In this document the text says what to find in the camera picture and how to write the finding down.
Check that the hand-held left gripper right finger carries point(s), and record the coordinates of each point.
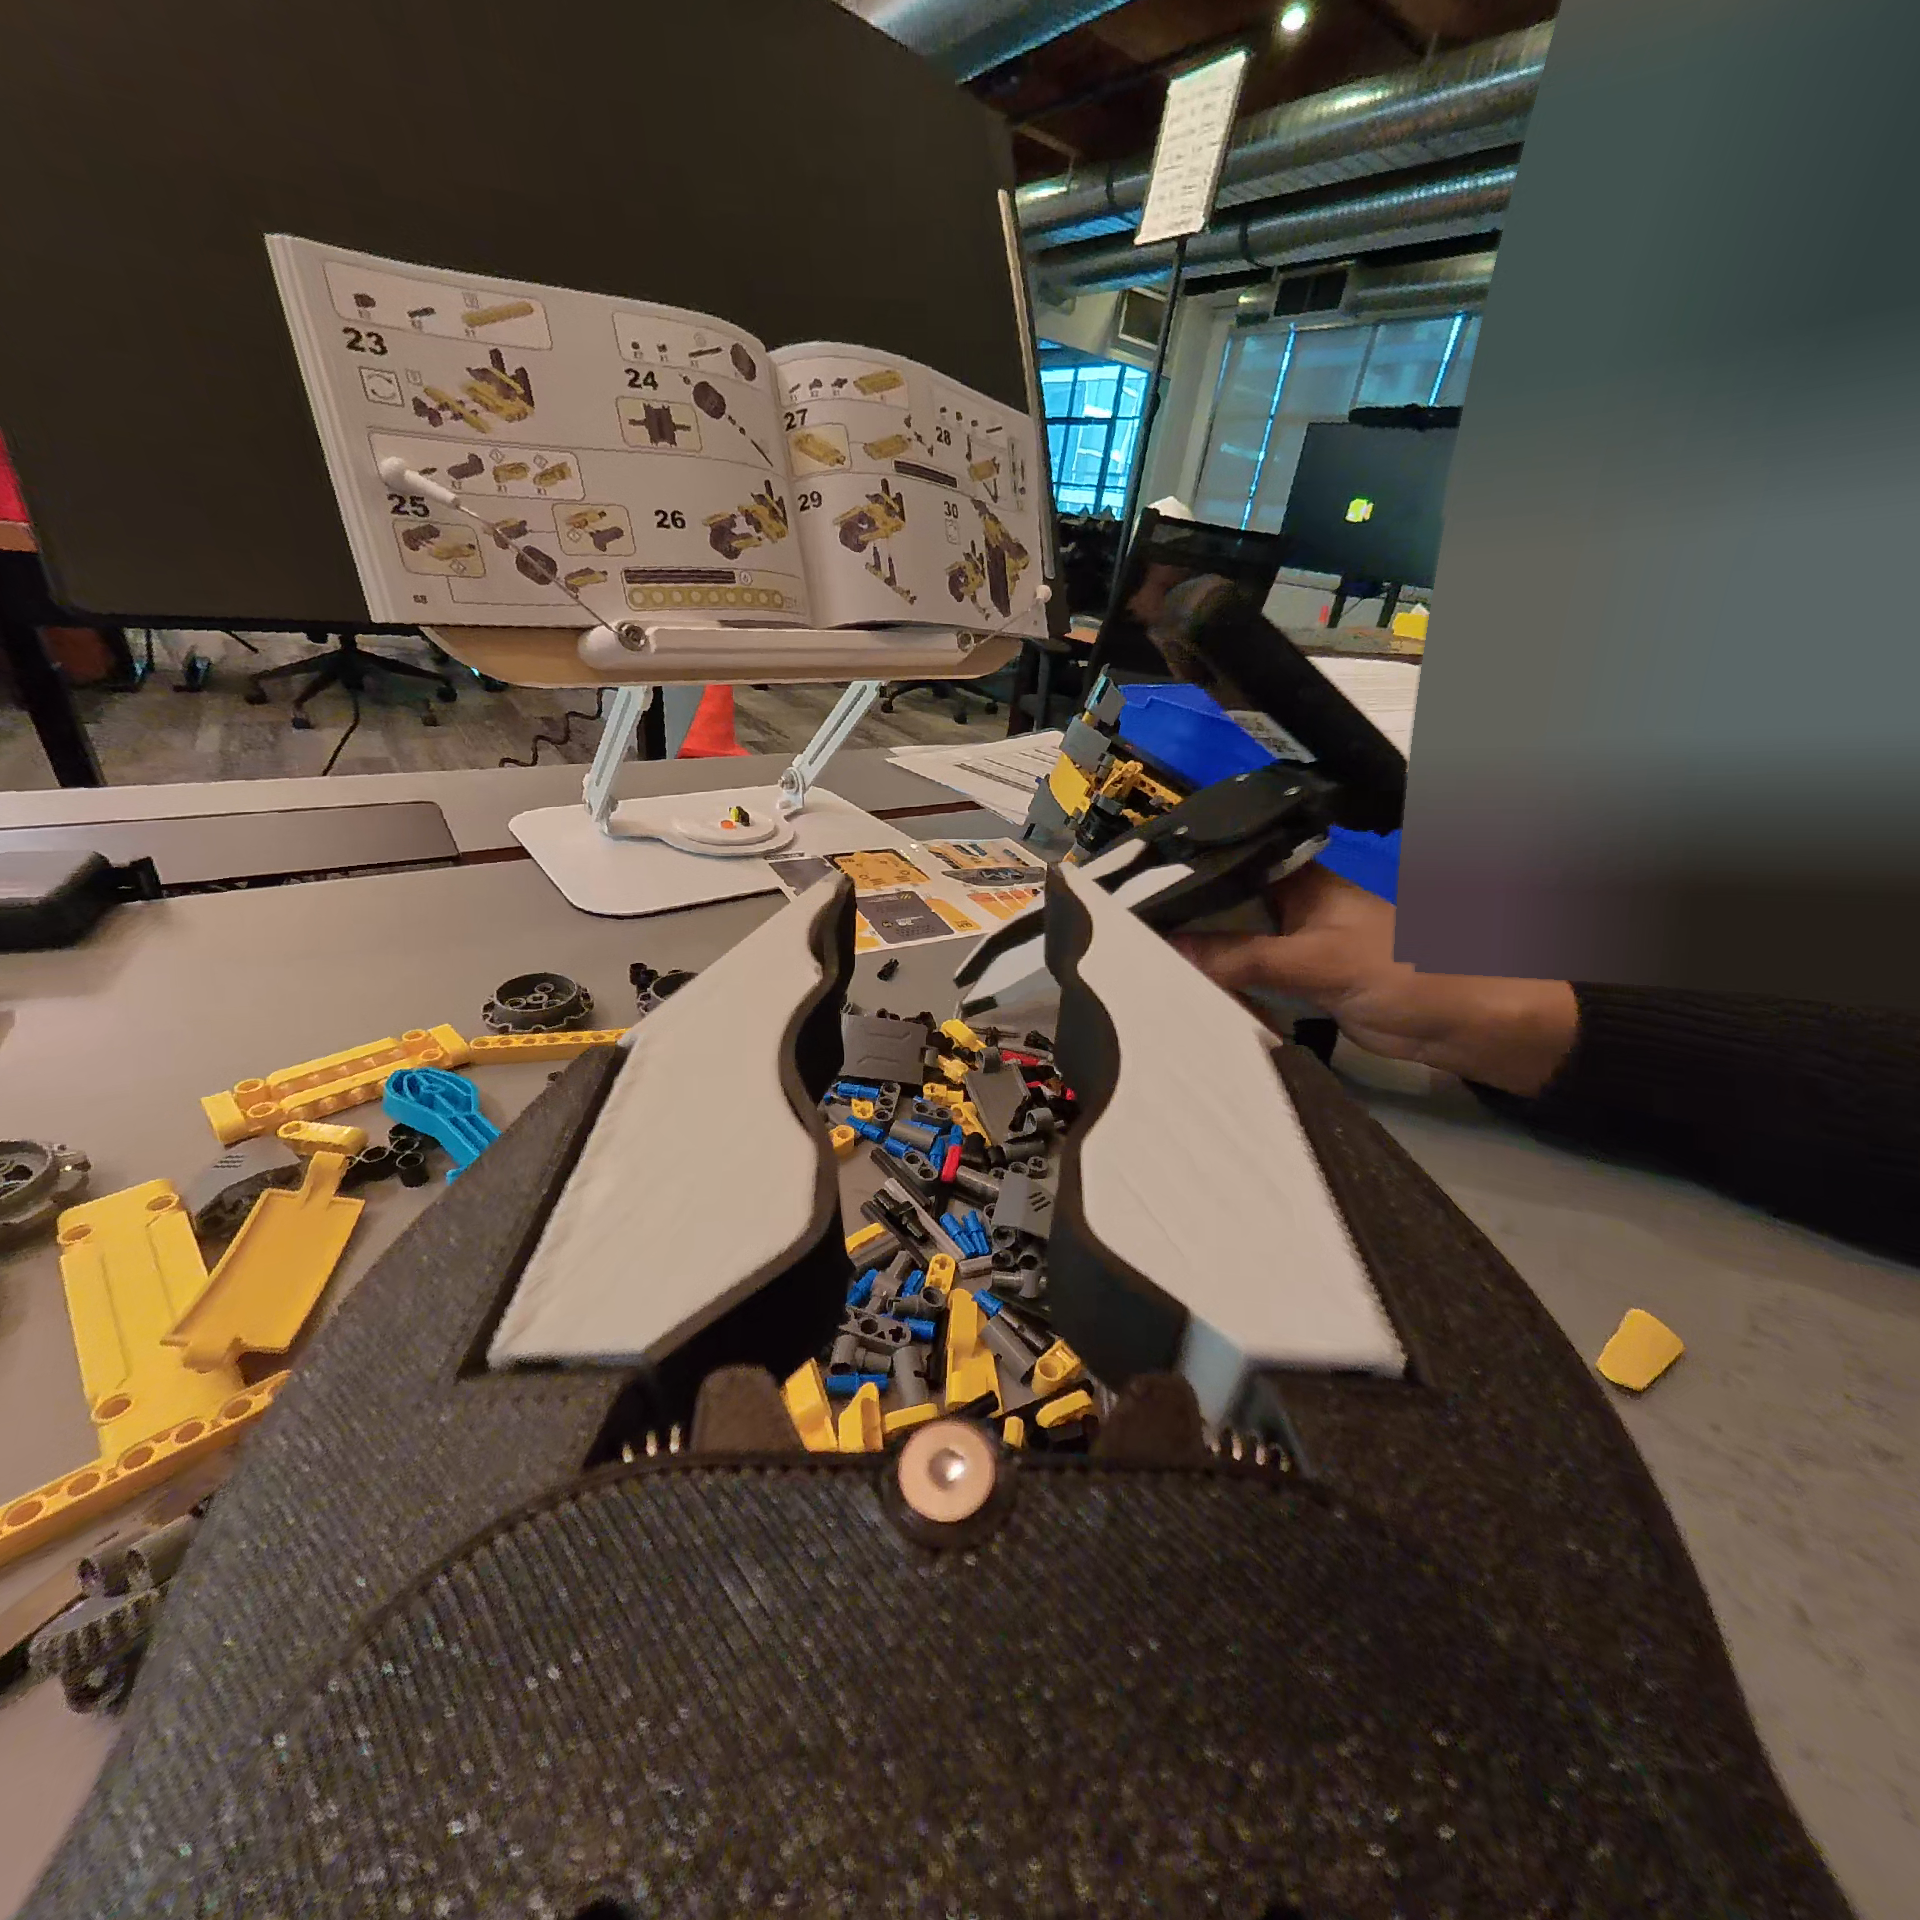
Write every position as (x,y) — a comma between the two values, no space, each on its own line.
(1231,1186)

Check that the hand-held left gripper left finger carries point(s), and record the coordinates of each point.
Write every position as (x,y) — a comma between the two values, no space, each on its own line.
(676,1171)

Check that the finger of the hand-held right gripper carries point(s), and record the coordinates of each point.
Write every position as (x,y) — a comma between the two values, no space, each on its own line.
(1010,953)
(1003,998)

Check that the pile of small toy parts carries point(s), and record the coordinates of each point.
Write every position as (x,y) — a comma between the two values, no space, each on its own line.
(932,1202)

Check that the person's right forearm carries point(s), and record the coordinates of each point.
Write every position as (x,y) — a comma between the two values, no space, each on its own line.
(1725,1097)

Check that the person's right hand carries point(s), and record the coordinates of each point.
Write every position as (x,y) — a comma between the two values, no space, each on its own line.
(1396,991)

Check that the blue plastic bin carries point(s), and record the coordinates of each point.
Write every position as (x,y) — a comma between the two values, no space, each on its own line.
(1186,735)

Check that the yellow black sticker sheet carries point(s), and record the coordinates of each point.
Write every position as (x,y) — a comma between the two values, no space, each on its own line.
(886,879)

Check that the white paper sheet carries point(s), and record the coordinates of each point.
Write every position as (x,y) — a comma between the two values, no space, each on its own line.
(1359,698)

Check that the partly built yellow toy model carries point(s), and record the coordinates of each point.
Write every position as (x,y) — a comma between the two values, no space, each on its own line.
(1103,781)

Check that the printed paper sheet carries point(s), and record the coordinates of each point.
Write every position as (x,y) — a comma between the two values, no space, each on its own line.
(991,774)

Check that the thin yellow toy beam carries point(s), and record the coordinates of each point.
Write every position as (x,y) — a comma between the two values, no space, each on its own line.
(548,1044)

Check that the black round toy hub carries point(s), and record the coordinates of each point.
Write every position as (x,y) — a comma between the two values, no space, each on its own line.
(662,986)

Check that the dark grey round toy hub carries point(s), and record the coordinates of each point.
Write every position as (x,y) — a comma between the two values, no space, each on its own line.
(534,1002)

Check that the blue toy lever piece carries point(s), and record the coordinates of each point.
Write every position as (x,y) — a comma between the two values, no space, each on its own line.
(436,1119)

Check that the dark glossy panel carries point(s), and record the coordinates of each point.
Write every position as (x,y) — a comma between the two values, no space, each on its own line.
(1186,564)

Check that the black toy connector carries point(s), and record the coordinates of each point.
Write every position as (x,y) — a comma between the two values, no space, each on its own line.
(382,1157)

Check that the white book stand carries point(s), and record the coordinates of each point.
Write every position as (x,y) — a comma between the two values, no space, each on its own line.
(662,870)

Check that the black computer monitor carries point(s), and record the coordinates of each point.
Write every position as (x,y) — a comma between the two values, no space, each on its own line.
(1365,510)

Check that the long yellow perforated toy beam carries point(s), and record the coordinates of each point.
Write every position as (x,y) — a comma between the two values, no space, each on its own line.
(347,1074)

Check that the orange traffic cone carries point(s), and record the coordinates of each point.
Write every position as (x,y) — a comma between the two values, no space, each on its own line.
(714,723)

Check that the yellow flat toy panel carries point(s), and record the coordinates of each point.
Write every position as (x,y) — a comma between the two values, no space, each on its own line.
(271,1268)

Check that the yellow curved toy piece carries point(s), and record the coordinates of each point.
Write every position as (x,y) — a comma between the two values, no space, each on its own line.
(1638,1348)

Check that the grey curved toy panel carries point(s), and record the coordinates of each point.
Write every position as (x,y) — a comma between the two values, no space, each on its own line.
(235,1186)

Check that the large yellow toy panel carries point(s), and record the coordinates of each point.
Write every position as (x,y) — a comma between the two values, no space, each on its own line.
(130,1306)

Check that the black office chair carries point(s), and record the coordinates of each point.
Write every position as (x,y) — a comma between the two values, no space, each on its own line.
(354,676)

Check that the light grey round toy hub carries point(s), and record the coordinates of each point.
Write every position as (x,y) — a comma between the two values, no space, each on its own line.
(31,1179)

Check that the open instruction booklet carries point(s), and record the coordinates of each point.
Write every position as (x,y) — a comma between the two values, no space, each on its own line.
(599,422)

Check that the black flat device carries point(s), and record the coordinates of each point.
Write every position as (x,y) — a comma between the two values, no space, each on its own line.
(60,892)

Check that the round ceiling lamp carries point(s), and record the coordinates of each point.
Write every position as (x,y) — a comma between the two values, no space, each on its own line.
(1293,20)

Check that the black divider panel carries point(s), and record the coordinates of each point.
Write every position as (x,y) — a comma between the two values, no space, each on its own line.
(451,121)

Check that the long yellow toy frame beam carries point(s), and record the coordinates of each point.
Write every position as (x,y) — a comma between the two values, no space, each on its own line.
(137,1478)

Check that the slim silver ceiling duct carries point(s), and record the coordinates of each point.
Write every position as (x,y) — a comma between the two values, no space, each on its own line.
(1350,113)

